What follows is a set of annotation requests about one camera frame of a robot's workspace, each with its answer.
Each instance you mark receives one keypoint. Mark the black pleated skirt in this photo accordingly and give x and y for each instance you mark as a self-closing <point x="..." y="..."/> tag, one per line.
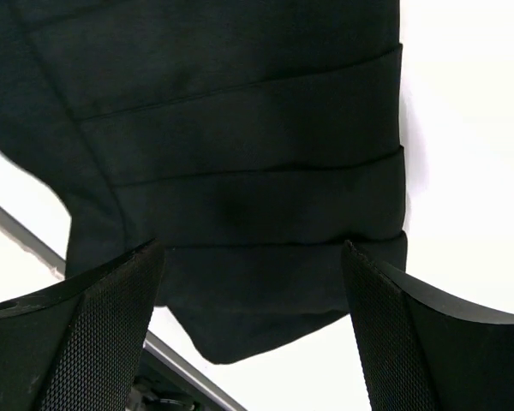
<point x="251" y="138"/>

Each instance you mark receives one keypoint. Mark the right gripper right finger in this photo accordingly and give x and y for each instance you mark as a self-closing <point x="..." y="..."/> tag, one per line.
<point x="422" y="348"/>

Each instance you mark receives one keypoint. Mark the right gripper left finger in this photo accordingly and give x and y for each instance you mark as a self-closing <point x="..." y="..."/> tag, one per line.
<point x="68" y="338"/>

